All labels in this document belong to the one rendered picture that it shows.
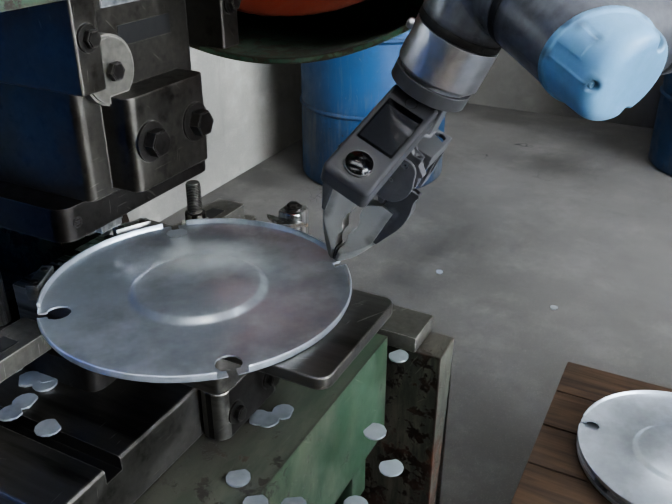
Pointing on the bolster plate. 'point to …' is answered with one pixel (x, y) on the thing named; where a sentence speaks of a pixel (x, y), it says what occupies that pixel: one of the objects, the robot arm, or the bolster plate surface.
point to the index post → (296, 214)
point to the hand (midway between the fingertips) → (336, 252)
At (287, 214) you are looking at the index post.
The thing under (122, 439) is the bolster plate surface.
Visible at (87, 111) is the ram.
